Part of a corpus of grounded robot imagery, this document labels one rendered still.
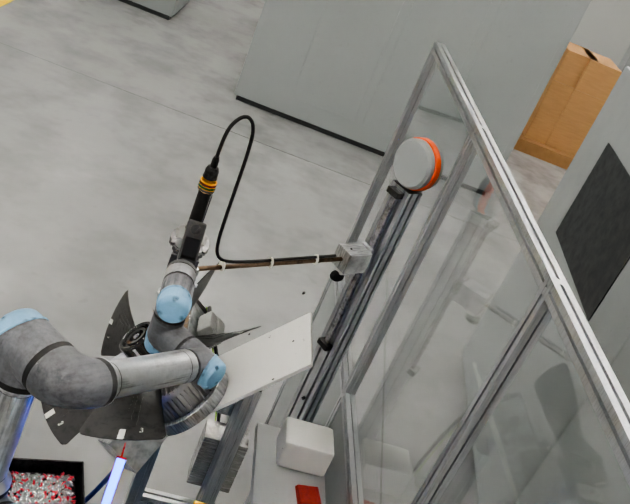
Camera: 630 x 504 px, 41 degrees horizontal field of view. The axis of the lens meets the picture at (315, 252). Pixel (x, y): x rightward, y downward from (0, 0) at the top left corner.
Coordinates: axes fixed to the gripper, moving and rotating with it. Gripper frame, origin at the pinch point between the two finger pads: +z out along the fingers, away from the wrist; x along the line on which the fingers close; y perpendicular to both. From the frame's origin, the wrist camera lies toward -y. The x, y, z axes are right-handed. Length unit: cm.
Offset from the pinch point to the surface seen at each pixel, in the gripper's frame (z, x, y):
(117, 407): -19, -4, 49
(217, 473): 6, 33, 87
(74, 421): -7, -14, 69
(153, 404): -15.5, 4.5, 47.2
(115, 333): 27, -11, 61
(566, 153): 707, 414, 152
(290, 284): 263, 82, 166
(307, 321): 19, 43, 30
